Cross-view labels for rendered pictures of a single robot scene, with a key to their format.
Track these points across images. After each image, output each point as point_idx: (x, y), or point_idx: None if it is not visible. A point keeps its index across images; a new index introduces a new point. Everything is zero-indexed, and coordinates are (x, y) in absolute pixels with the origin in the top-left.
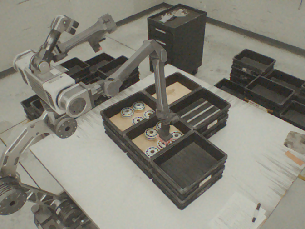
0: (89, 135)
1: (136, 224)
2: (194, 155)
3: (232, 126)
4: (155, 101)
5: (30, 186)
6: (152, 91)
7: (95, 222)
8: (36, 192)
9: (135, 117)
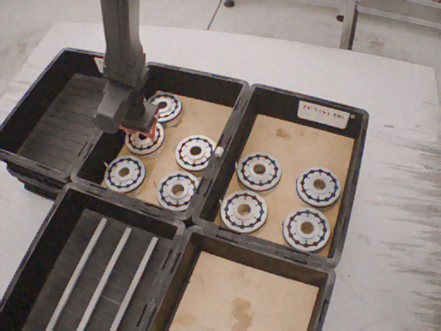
0: (373, 140)
1: (147, 53)
2: (70, 159)
3: None
4: (242, 237)
5: (346, 23)
6: (311, 325)
7: (208, 31)
8: (341, 40)
9: (278, 177)
